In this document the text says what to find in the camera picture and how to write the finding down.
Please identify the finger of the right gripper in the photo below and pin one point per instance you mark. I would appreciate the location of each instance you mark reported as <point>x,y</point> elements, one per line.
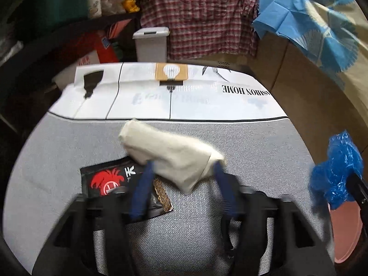
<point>358,190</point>

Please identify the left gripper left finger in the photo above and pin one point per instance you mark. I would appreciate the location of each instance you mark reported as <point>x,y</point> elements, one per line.
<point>141,192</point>

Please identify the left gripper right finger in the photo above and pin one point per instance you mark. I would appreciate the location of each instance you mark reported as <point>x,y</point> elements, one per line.
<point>226,185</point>

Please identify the blue plastic bag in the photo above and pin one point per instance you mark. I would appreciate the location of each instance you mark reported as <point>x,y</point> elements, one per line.
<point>328,179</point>

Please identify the cream paper bag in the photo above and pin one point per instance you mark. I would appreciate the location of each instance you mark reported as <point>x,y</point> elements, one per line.
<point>183,160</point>

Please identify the white lidded trash bin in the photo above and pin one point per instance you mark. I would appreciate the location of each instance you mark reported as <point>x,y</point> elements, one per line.
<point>151,44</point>

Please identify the black red crab packet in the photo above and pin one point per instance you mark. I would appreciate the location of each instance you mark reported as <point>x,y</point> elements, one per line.
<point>101,179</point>

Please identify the pink plastic basin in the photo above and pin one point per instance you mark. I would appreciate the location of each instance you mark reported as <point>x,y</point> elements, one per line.
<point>346,228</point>

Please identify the cream tablecloth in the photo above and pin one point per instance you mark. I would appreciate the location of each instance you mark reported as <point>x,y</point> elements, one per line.
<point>353,82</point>

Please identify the black metal shelf rack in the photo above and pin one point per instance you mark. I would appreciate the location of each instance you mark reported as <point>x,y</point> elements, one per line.
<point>31,56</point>

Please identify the blue patterned cloth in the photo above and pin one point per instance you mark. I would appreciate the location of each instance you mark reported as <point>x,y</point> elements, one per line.
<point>325,35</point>

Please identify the red plaid shirt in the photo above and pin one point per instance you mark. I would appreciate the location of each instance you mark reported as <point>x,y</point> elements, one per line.
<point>204,27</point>

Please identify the yellow toy on shelf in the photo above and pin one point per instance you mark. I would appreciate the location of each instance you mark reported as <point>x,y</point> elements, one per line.
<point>130,6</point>

